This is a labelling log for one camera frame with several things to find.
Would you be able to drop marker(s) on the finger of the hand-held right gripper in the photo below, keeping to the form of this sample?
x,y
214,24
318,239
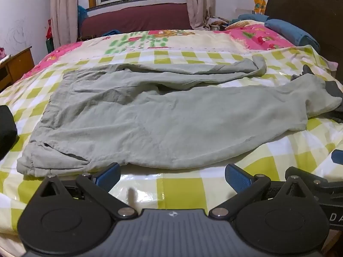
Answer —
x,y
337,157
308,176

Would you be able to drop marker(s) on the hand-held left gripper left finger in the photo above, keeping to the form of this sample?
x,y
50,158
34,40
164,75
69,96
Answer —
x,y
107,176

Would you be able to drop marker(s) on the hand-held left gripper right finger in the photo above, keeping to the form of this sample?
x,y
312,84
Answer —
x,y
238,178

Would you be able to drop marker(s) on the grey-green pants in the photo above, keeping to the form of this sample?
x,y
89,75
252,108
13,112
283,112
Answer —
x,y
160,117

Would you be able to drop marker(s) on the checked printed bed blanket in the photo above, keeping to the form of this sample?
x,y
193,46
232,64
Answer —
x,y
174,184

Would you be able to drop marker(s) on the black cloth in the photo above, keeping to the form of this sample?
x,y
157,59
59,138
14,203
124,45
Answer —
x,y
6,131

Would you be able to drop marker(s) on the blue rolled pillow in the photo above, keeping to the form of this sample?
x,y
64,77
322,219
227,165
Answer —
x,y
289,30

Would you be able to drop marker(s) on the wooden cabinet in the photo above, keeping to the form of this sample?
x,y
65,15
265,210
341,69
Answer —
x,y
18,64

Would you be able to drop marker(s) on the dark wooden headboard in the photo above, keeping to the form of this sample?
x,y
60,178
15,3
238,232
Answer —
x,y
308,10

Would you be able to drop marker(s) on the yellow pillow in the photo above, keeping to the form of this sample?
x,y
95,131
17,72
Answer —
x,y
237,25

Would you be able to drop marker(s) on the red hanging ornament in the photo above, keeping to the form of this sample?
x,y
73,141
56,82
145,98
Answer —
x,y
49,30

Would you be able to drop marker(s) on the pile of small clutter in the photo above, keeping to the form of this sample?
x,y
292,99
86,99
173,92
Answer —
x,y
217,22

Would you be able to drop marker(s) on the pink cloth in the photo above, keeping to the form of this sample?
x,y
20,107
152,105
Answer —
x,y
2,53

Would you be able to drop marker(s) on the blue plastic bag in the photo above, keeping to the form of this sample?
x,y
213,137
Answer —
x,y
81,13

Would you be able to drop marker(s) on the long beige curtain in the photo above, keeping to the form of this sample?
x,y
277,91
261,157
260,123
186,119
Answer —
x,y
63,10

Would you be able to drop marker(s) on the orange snack packet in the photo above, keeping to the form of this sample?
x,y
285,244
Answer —
x,y
259,4

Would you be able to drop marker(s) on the short beige curtain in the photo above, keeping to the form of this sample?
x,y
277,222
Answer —
x,y
199,2

